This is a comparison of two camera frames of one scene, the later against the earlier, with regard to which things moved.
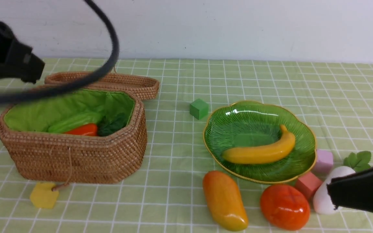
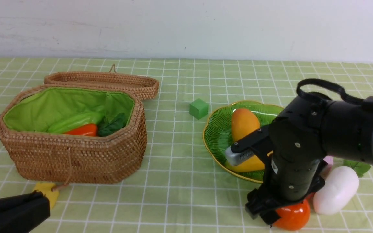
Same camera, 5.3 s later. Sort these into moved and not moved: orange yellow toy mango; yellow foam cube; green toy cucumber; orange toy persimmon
Moved: orange yellow toy mango
Not moved: green toy cucumber; yellow foam cube; orange toy persimmon
